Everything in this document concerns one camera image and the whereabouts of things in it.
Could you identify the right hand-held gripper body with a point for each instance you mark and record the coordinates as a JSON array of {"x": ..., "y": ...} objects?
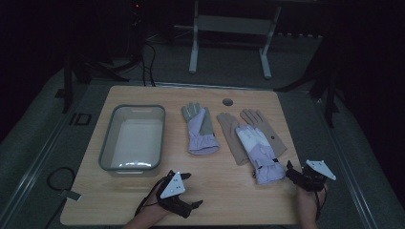
[{"x": 313, "y": 178}]

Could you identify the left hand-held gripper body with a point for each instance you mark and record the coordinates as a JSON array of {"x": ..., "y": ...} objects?
[{"x": 173, "y": 188}]

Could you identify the lavender and white glove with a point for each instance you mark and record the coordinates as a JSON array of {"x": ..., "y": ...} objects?
[{"x": 259, "y": 149}]

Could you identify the lavender glove with grey palm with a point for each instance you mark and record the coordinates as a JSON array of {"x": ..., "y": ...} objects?
[{"x": 200, "y": 133}]

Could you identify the plain beige knit glove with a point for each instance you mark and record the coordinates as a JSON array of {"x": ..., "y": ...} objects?
[{"x": 230, "y": 133}]

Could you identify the grey plastic storage bin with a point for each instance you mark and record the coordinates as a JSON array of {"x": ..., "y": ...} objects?
[{"x": 137, "y": 136}]

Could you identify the person's right hand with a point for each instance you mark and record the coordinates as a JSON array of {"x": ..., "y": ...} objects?
[{"x": 310, "y": 202}]

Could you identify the person's left hand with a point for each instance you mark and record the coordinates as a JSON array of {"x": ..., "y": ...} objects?
[{"x": 157, "y": 208}]

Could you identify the beige glove with dark button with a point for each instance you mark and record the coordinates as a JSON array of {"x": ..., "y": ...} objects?
[{"x": 270, "y": 130}]

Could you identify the black tripod stand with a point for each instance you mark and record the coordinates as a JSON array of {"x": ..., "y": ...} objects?
[
  {"x": 329, "y": 92},
  {"x": 76, "y": 70}
]

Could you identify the grey tape piece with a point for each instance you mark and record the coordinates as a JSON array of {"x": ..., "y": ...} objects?
[{"x": 70, "y": 195}]

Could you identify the white metal stand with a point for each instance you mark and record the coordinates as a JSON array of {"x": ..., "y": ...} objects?
[{"x": 234, "y": 25}]

